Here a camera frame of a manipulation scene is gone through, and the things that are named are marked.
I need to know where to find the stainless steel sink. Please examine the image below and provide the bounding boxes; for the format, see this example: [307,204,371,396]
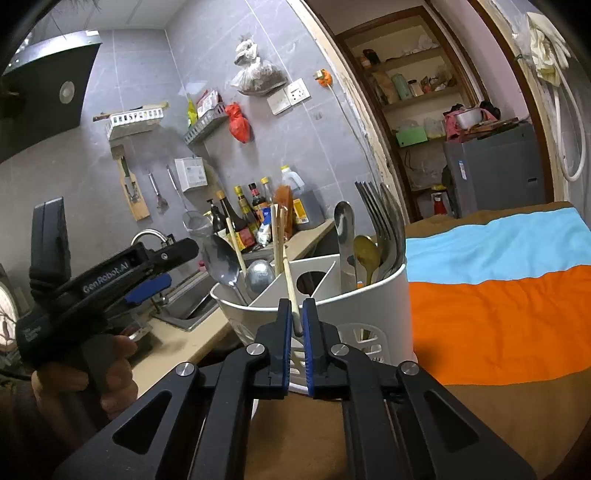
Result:
[152,271,217,331]

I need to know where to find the chrome faucet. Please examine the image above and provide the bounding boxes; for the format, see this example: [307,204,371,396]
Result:
[130,228,168,247]

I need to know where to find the grey mini fridge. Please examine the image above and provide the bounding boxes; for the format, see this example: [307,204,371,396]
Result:
[444,122,546,217]

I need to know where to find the striped blue orange cloth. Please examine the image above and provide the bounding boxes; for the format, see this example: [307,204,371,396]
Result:
[246,203,590,479]

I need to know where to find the large oil jug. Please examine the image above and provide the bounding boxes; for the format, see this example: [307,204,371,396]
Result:
[280,165,325,230]

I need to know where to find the brown spice packet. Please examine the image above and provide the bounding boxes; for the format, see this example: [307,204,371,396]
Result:
[273,185,294,241]

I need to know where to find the white rubber gloves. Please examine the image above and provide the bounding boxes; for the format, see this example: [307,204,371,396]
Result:
[526,12,571,87]

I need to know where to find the red plastic bag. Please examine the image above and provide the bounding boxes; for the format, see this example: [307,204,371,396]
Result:
[224,102,252,144]

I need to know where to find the wire strainer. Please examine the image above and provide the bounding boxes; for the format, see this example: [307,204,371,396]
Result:
[166,166,212,237]

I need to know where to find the small steel spoon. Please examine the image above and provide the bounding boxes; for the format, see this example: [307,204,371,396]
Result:
[245,259,276,298]

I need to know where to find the white hose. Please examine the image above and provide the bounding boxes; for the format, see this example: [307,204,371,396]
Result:
[552,68,588,183]

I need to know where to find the left hand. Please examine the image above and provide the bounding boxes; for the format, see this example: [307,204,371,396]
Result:
[31,336,138,421]

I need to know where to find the red fire extinguisher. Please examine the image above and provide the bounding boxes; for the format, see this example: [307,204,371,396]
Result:
[432,191,448,216]

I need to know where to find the white wall basket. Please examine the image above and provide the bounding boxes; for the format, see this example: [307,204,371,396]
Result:
[92,101,169,141]

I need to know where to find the white wall box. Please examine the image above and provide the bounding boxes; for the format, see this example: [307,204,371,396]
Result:
[174,156,208,193]

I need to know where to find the clear hanging bag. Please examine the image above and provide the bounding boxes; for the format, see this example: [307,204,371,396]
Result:
[230,37,287,96]

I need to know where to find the gold spoon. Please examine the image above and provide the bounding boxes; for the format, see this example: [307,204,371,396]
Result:
[353,235,381,286]

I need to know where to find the steel fork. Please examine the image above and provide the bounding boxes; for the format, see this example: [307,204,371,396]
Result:
[355,181,407,281]

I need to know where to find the wooden knife holder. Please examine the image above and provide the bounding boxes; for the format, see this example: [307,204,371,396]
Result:
[111,145,150,221]

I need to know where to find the dark soy sauce bottle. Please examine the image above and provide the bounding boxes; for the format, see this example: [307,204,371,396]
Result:
[216,190,256,252]

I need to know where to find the grey wall shelf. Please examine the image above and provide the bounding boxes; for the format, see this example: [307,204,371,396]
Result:
[183,103,228,145]

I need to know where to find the white utensil caddy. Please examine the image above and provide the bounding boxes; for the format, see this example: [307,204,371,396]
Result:
[209,253,419,398]

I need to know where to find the black range hood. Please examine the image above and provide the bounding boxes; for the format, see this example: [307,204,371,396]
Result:
[1,31,102,161]

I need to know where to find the large steel spoon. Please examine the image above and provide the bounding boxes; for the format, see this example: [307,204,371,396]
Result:
[202,235,246,305]

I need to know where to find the white wall socket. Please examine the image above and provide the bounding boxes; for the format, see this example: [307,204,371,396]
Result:
[266,78,311,116]

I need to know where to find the wooden shelf unit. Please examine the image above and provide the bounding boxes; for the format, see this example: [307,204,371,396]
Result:
[335,1,486,220]

